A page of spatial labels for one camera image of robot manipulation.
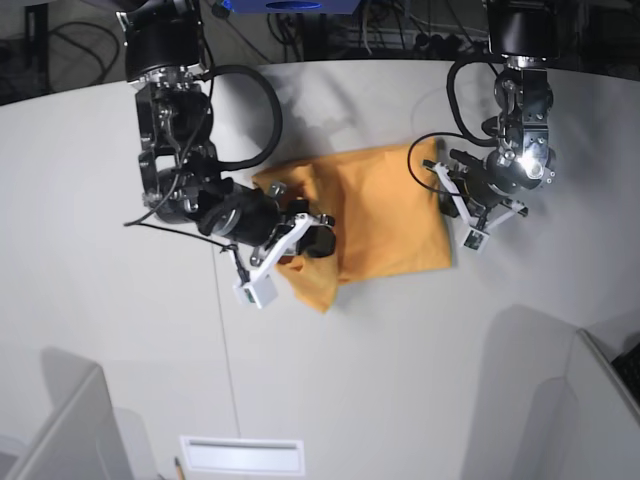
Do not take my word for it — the white paper label sheet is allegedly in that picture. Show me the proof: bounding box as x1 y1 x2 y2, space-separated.
180 435 306 477

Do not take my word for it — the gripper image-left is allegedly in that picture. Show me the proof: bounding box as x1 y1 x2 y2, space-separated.
197 182 336 260

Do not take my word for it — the grey partition panel right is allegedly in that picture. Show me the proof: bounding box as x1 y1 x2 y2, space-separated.
511 330 639 479

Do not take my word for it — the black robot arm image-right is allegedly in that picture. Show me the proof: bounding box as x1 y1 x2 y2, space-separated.
421 1 560 220

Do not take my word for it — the pencil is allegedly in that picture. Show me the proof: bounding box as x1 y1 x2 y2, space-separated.
174 457 186 480

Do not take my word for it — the grey partition panel left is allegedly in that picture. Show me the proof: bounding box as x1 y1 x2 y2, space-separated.
4 363 134 479

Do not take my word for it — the grey partition panel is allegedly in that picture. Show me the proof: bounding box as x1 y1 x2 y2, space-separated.
511 330 639 479
4 363 134 479

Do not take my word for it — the orange yellow T-shirt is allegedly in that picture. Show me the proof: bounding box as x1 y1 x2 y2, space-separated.
252 140 452 313

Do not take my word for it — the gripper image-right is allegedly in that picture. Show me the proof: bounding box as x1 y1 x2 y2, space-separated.
439 149 518 215

